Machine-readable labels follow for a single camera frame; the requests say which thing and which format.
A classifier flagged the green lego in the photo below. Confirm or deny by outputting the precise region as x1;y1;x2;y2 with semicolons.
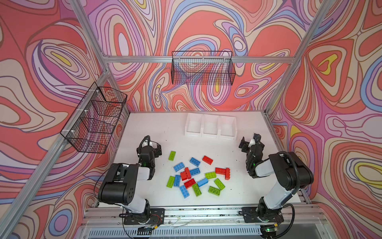
208;186;221;196
166;176;176;188
205;172;216;179
168;151;176;161
192;184;202;197

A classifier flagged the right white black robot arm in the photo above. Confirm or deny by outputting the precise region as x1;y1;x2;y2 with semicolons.
239;133;314;223

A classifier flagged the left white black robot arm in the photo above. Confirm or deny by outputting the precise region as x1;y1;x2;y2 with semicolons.
97;135;162;225

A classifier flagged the right white plastic bin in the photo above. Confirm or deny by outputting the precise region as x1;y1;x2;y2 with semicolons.
218;116;237;140

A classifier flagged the white plastic bin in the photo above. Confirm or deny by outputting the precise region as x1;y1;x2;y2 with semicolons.
202;114;220;138
185;113;203;137
218;116;237;140

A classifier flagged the middle white plastic bin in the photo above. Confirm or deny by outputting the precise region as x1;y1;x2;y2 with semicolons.
202;114;220;138

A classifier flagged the green lego right diagonal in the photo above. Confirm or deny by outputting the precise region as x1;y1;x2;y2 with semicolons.
214;178;225;190

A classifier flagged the left white plastic bin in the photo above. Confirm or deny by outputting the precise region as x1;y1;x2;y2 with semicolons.
185;113;203;137

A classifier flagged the left black wire basket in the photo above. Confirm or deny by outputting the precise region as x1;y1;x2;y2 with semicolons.
60;83;127;154

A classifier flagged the black wire basket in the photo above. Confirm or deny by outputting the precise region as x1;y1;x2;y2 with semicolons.
171;50;236;86
60;83;127;154

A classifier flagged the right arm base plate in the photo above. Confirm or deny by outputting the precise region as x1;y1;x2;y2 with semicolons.
238;207;284;224

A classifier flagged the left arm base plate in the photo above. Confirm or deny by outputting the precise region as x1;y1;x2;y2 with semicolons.
122;208;165;226

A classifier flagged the aluminium front rail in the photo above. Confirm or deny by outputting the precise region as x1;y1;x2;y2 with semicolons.
81;204;328;228

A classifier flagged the back black wire basket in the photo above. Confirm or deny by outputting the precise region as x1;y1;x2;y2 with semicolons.
171;50;236;86

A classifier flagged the white vented cable duct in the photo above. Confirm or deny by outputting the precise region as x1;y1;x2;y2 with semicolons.
85;225;263;239

